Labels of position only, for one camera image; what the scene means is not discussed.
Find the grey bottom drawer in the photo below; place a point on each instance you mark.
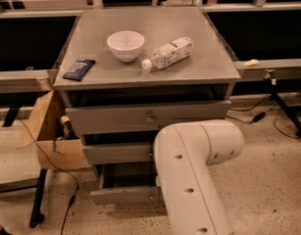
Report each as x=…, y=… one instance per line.
x=127, y=183

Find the grey drawer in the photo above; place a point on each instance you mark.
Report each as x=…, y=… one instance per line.
x=130, y=118
x=127, y=183
x=118, y=153

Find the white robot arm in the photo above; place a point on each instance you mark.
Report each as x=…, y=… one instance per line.
x=182, y=154

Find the grey top drawer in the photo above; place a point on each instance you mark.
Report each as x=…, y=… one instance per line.
x=130, y=118

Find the grey drawer cabinet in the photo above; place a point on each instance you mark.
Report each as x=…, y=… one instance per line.
x=206, y=75

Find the grey middle drawer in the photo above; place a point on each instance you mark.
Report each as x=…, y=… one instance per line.
x=118, y=153

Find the clear plastic bottle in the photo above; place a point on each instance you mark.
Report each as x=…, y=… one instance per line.
x=168, y=54

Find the white ceramic bowl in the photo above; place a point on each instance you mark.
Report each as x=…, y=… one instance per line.
x=126, y=45

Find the dark blue snack packet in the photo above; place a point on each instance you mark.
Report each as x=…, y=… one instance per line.
x=78, y=70

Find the brown cardboard box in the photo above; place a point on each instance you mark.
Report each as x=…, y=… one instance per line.
x=42, y=132

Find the black power adapter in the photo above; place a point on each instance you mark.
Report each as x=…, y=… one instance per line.
x=258, y=117

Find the small yellow foam piece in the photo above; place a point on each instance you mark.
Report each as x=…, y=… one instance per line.
x=251, y=63

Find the black stand leg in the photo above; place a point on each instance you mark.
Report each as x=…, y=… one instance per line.
x=290, y=113

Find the black table leg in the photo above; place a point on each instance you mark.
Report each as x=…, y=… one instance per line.
x=36, y=215

